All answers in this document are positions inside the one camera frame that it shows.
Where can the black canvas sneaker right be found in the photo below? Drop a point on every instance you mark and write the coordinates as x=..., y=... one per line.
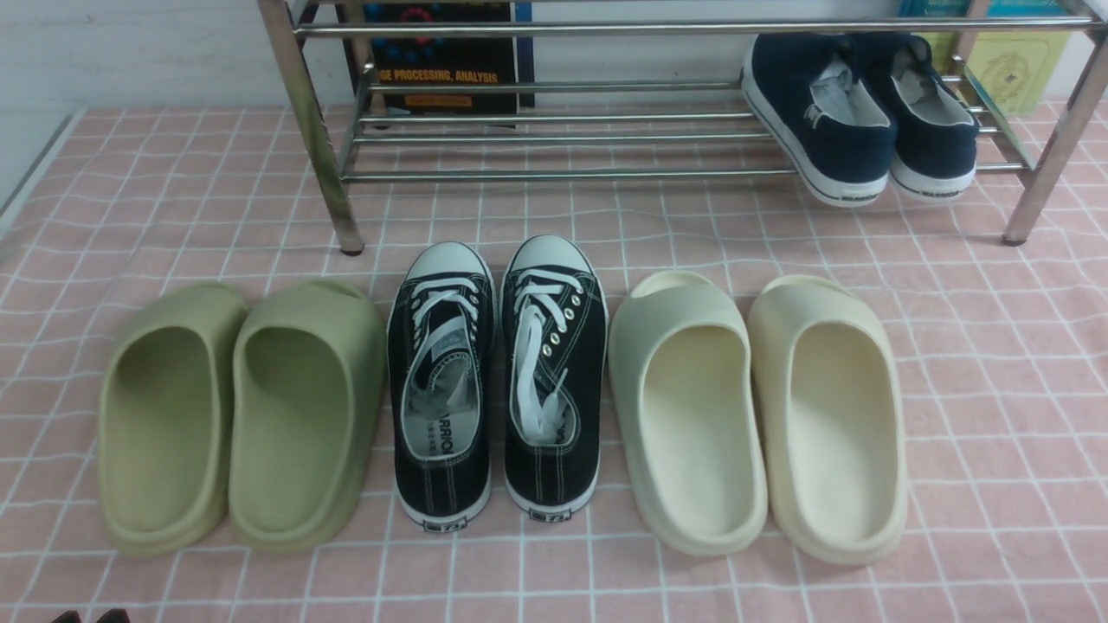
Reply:
x=554, y=322

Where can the navy canvas shoe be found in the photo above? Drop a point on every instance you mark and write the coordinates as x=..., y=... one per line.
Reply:
x=809, y=91
x=935, y=150

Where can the green slipper right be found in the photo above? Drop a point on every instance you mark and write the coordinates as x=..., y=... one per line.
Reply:
x=309, y=374

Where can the green slipper left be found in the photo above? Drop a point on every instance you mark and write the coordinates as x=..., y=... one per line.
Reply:
x=165, y=421

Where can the green slipper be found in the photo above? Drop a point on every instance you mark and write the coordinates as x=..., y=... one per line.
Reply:
x=309, y=374
x=165, y=421

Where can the metal shoe rack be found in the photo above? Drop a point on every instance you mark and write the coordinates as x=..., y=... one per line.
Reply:
x=290, y=25

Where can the black image processing book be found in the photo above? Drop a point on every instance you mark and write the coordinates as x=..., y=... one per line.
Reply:
x=433, y=59

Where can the cream slipper right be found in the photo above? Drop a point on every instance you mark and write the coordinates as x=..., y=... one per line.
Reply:
x=831, y=417

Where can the black canvas sneaker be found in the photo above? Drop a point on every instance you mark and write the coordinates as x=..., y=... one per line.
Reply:
x=554, y=322
x=440, y=342

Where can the pink checkered tablecloth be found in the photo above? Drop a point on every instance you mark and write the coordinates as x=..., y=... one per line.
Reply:
x=1001, y=358

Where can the cream slipper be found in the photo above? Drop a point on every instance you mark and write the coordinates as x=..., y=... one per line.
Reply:
x=831, y=417
x=679, y=367

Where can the black canvas sneaker left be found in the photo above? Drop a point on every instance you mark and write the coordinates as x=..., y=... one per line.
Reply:
x=440, y=342

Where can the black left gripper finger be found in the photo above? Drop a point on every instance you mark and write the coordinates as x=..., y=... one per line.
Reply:
x=115, y=615
x=68, y=617

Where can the cream slipper left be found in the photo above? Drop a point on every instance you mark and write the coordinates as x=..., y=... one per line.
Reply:
x=679, y=367

